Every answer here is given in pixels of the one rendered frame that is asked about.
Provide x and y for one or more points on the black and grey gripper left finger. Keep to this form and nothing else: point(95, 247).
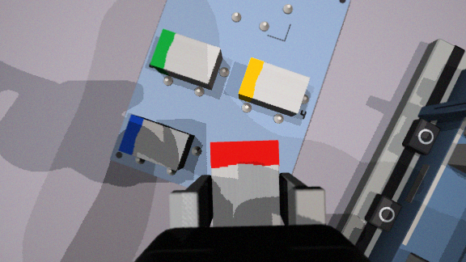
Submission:
point(192, 207)

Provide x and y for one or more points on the grey block with red end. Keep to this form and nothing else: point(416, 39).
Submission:
point(245, 183)

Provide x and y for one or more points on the grey block with yellow painted end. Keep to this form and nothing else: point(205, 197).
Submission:
point(273, 87)

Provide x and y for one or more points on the grey block with blue end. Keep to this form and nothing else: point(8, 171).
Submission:
point(156, 143)

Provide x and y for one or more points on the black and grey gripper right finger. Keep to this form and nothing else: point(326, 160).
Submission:
point(300, 204)

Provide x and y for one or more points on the grey block with green end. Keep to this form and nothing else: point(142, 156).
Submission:
point(187, 59)

